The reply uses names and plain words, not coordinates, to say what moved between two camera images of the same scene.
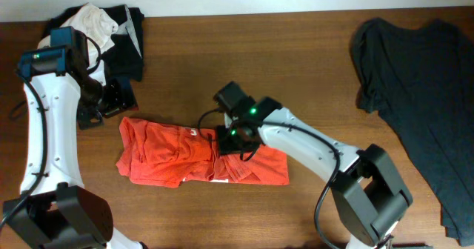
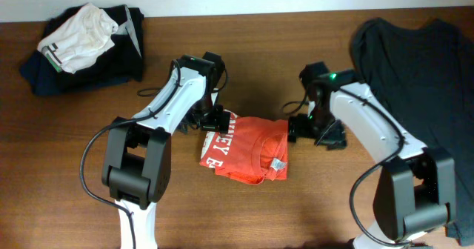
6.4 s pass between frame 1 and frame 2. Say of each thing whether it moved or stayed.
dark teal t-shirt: stayed
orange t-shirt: moved
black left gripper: moved
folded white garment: stayed
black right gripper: moved
